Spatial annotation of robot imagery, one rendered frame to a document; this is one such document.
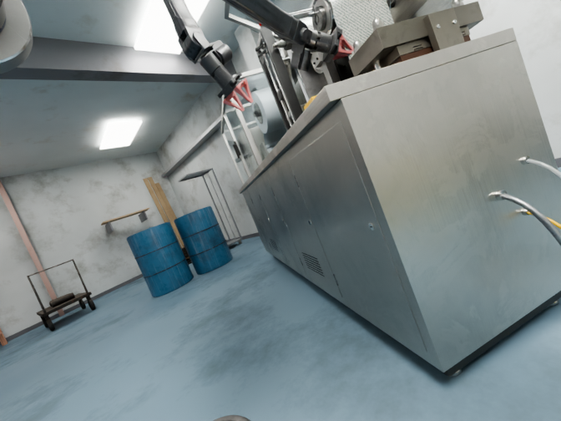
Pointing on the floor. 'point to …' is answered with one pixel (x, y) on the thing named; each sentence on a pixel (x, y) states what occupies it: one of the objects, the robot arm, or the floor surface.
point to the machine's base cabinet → (424, 206)
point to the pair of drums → (149, 239)
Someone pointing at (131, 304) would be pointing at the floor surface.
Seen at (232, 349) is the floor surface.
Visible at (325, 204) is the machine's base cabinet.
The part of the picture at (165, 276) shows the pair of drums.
